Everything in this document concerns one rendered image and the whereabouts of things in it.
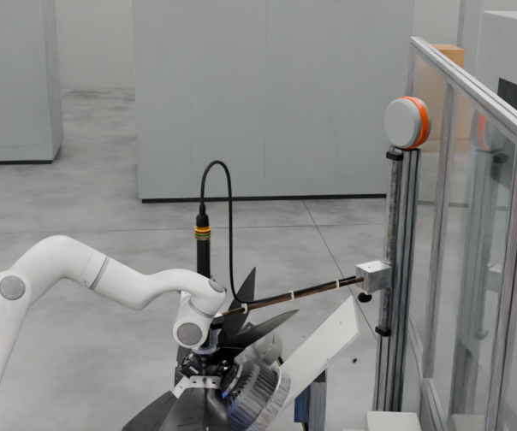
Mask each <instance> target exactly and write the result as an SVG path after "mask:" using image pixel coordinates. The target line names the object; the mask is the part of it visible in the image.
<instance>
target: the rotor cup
mask: <svg viewBox="0 0 517 431"><path fill-rule="evenodd" d="M192 353H193V356H192V357H191V358H190V359H189V356H190V355H191V354H192ZM209 354H210V353H209ZM209 354H208V357H207V358H206V360H205V375H203V366H202V363H203V361H202V357H200V356H199V354H198V353H195V352H193V351H192V348H190V349H189V351H188V352H187V353H186V355H185V356H184V358H183V359H182V360H181V363H180V365H179V368H178V371H179V372H180V374H182V375H183V376H185V377H186V378H187V379H189V380H190V377H191V376H217V377H220V378H221V383H220V387H219V389H221V390H222V391H223V390H224V388H225V387H226V386H227V385H228V384H229V383H230V381H231V380H232V378H233V376H234V375H235V372H236V370H237V368H238V362H237V361H236V360H235V359H233V360H231V361H230V360H226V361H225V362H223V361H222V360H210V359H208V358H209V357H210V356H209ZM190 367H193V368H194V369H196V370H197V371H198V374H196V373H195V372H194V371H192V370H191V369H190Z"/></svg>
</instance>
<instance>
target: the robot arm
mask: <svg viewBox="0 0 517 431"><path fill-rule="evenodd" d="M62 278H69V279H70V280H73V281H75V282H77V283H79V284H81V285H82V286H85V287H87V288H89V289H91V290H93V291H94V292H97V293H99V294H101V295H103V296H105V297H106V298H109V299H111V300H113V301H115V302H117V303H118V304H121V305H123V306H125V307H127V308H129V309H131V310H142V309H144V308H145V307H146V306H147V305H148V304H149V303H150V302H152V301H153V300H154V299H155V298H157V297H158V296H160V295H162V294H164V293H166V292H171V291H177V292H178V293H180V294H181V306H180V309H179V312H178V315H177V318H176V320H175V325H174V328H173V335H174V338H175V340H176V342H177V343H178V344H179V345H181V346H183V347H186V348H195V347H198V346H200V345H202V344H203V343H204V342H205V340H206V338H207V334H208V330H209V327H210V325H211V322H212V320H213V318H214V316H215V315H216V313H217V312H218V311H219V309H220V307H221V306H222V304H223V302H224V300H225V297H226V292H227V288H226V287H223V286H220V285H219V284H217V283H216V279H213V275H211V278H210V279H208V278H206V277H204V276H203V275H200V274H197V273H195V272H193V271H191V270H187V269H169V270H165V271H162V272H159V273H156V274H154V275H142V274H140V273H138V272H136V271H134V270H133V269H131V268H129V267H127V266H125V265H123V264H121V263H119V262H118V261H116V260H114V259H112V258H110V257H108V256H106V255H105V254H103V253H101V252H99V251H96V250H94V249H93V248H91V247H89V246H87V245H85V244H83V243H81V242H80V241H78V240H76V239H72V238H70V237H68V236H63V235H55V236H51V237H49V238H47V239H43V240H42V241H40V242H38V243H37V244H36V245H35V246H33V247H32V248H31V249H30V250H28V251H27V252H26V253H25V254H24V255H23V256H22V257H21V258H20V259H19V260H18V261H17V262H16V263H15V264H14V265H13V266H12V267H11V268H10V269H8V270H7V271H3V272H0V383H1V380H2V378H3V373H4V370H5V368H6V365H7V363H8V360H9V357H10V354H11V352H12V350H13V347H14V345H15V342H16V339H17V337H18V334H19V332H20V330H21V326H22V323H23V321H24V319H25V316H26V313H27V310H28V308H29V307H30V306H32V305H33V304H34V303H35V302H36V301H37V300H38V299H39V298H40V297H41V296H42V295H43V294H45V293H46V292H47V291H48V290H49V289H50V288H51V287H52V286H53V285H54V284H56V283H57V282H58V281H59V280H60V279H62Z"/></svg>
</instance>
